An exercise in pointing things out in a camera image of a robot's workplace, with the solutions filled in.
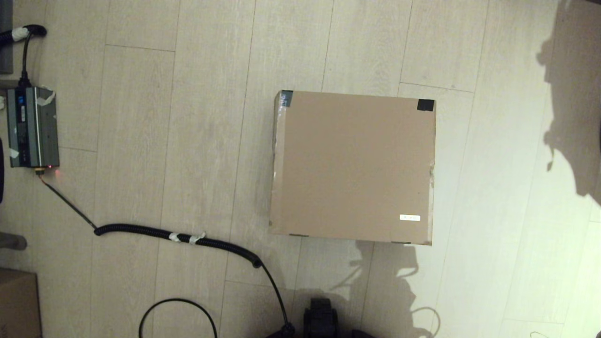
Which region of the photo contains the dark grey strip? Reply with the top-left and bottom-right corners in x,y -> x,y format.
0,0 -> 14,75

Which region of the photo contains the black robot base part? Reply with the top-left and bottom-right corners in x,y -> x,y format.
302,296 -> 341,338

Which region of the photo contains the small brown cardboard box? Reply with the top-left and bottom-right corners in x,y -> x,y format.
0,268 -> 42,338

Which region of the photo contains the brown cardboard shoe box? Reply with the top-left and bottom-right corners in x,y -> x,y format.
268,89 -> 437,246

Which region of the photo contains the black corrugated cable conduit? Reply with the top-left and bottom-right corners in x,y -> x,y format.
92,224 -> 296,338

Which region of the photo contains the black plug cable white tape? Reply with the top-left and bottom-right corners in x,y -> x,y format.
0,24 -> 47,89

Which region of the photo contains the thin black power supply wire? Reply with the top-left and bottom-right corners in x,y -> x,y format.
37,168 -> 98,230

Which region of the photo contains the grey power supply unit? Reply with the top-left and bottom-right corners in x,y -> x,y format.
5,86 -> 61,169

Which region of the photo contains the thin black cable loop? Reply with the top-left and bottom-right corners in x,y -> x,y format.
138,298 -> 219,338

